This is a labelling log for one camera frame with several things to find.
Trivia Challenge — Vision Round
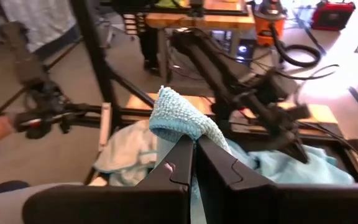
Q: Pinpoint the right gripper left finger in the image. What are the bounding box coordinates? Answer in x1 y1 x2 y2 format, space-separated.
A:
22 134 195 224

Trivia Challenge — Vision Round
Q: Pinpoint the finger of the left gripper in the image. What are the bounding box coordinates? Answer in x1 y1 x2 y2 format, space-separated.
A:
283 123 310 165
270 126 304 164

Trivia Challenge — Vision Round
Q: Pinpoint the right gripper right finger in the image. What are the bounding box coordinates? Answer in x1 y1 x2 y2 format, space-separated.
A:
196 136 358 224

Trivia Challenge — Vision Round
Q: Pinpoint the light blue waffle microfiber towel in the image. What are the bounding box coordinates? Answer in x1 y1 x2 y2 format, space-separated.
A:
149 85 233 224

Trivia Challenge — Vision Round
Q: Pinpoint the teal microfiber towel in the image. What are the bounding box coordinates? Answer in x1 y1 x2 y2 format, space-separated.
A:
227 138 356 186

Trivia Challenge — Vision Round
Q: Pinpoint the pale teal-edged microfiber towel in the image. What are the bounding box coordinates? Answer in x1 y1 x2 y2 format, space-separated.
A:
92 119 158 187

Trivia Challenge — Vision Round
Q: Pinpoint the orange shop vacuum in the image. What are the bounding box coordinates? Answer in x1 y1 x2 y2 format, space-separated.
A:
253 0 287 47

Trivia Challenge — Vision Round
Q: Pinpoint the wooden workbench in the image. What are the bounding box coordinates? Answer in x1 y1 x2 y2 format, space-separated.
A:
144 0 256 30

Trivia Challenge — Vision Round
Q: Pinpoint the red tool box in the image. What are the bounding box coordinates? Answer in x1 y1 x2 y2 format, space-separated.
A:
310 0 356 31

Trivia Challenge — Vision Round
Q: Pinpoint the black vacuum hose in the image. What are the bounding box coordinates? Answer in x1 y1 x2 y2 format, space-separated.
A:
268 23 323 68

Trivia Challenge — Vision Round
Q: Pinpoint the black rig frame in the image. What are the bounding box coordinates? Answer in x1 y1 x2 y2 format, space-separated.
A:
70 0 157 138

